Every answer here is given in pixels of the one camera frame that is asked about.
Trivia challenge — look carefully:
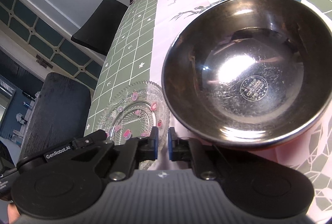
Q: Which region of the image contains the black chair far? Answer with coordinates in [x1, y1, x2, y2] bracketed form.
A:
[71, 0, 128, 56]

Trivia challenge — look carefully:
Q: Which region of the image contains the black chair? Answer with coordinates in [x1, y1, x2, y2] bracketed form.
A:
[19, 72, 91, 160]
[71, 0, 128, 56]

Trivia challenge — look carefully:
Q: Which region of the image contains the person left hand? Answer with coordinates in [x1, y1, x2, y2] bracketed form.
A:
[7, 203, 20, 224]

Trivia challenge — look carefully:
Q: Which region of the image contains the orange steel bowl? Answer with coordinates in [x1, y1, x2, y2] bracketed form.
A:
[161, 0, 331, 150]

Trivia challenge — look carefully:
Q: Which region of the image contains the white glass panel door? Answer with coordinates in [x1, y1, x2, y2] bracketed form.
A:
[1, 0, 103, 91]

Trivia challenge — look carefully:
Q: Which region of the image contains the clear glass decorated plate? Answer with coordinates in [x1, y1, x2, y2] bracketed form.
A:
[95, 80, 170, 170]

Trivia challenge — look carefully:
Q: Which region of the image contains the black chair near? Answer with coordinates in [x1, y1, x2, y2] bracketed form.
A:
[19, 72, 91, 160]

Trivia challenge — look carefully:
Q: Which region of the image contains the green checked tablecloth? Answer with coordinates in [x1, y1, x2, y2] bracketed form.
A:
[85, 0, 331, 223]

